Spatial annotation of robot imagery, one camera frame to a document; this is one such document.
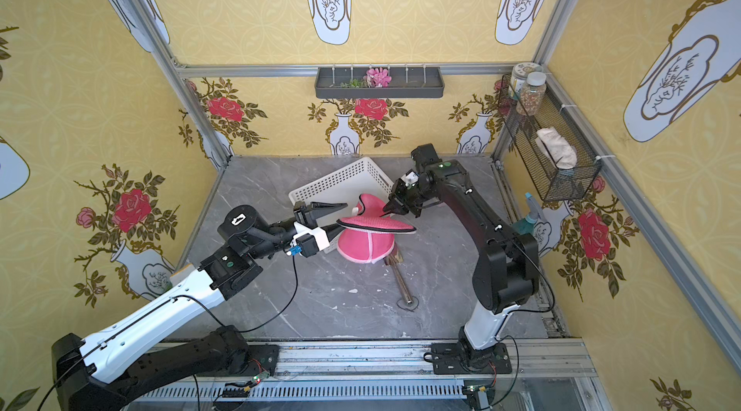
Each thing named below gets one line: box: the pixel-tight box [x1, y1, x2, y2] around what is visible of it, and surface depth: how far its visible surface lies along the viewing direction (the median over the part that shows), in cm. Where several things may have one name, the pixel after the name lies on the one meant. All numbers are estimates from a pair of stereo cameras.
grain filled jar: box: [515, 71, 548, 116], surface depth 82 cm
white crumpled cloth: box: [169, 262, 195, 287], surface depth 92 cm
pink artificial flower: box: [362, 67, 393, 88], surface depth 91 cm
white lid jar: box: [509, 61, 544, 101], surface depth 88 cm
